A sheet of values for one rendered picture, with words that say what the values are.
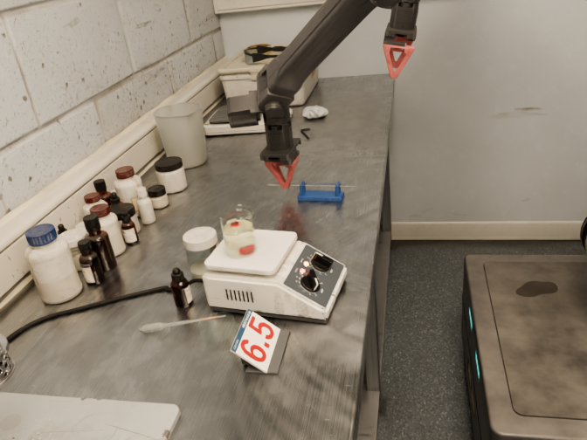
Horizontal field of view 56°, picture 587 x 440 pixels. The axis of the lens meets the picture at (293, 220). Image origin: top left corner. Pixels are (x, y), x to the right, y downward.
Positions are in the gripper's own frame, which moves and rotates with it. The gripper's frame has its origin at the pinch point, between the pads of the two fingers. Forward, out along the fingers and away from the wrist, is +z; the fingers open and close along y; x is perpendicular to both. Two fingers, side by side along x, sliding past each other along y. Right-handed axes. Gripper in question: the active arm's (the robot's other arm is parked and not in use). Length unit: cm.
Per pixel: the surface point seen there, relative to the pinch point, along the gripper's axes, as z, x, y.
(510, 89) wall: 12, 54, -116
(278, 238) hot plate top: -5.6, 9.3, 33.2
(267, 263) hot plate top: -5.6, 9.8, 40.6
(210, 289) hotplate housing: -1.4, 0.3, 42.6
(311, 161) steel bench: 3.1, 0.3, -21.4
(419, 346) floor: 78, 26, -41
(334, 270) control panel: -0.4, 18.2, 33.6
